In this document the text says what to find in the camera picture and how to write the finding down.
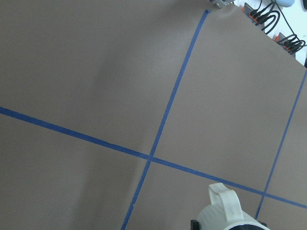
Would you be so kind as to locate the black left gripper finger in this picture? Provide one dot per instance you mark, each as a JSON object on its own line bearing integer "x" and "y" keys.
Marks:
{"x": 194, "y": 225}

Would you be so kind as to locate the white cup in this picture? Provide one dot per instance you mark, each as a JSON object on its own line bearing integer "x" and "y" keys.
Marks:
{"x": 225, "y": 213}

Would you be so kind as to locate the far black cable hub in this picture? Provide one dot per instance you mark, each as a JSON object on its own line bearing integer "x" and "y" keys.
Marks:
{"x": 291, "y": 44}

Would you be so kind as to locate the black cable hub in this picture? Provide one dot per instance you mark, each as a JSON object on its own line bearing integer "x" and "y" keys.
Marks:
{"x": 265, "y": 18}
{"x": 291, "y": 44}

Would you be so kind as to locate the near black cable hub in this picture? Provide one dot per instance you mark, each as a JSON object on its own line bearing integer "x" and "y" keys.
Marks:
{"x": 265, "y": 18}

